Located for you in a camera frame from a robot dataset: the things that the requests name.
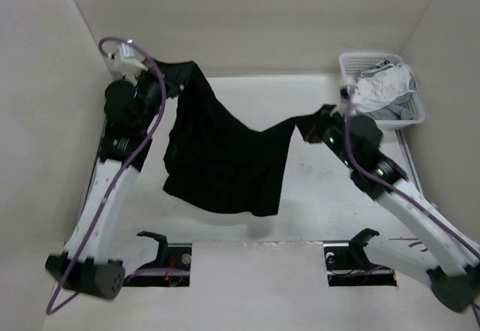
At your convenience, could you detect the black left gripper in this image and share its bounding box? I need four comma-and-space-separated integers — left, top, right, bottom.
137, 55, 197, 127

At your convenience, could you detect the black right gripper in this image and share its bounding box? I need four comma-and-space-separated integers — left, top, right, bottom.
292, 102, 356, 167

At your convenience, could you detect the black tank top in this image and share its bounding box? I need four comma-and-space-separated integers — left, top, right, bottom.
157, 61, 320, 217

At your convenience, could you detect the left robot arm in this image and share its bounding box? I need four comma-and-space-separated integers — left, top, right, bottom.
45, 70, 185, 300

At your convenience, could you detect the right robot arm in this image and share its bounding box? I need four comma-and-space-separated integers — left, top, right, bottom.
298, 104, 479, 313

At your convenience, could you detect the white tank top in basket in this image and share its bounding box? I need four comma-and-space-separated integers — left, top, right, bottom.
352, 63, 417, 113

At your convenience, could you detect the grey tank top in basket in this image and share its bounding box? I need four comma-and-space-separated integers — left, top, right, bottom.
355, 60, 415, 121

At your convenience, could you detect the white plastic basket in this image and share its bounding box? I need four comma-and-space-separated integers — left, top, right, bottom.
338, 52, 425, 130

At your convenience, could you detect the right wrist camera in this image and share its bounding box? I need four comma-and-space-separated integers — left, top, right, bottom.
340, 84, 357, 103

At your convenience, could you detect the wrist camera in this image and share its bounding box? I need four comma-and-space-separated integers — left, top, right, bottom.
109, 43, 148, 70
340, 84, 357, 103

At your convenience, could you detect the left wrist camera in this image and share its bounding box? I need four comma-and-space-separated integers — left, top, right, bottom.
109, 43, 148, 70

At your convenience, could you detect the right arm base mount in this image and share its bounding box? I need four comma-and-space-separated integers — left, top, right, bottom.
323, 228, 398, 287

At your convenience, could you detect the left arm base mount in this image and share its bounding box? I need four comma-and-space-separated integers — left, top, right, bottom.
123, 231, 193, 287

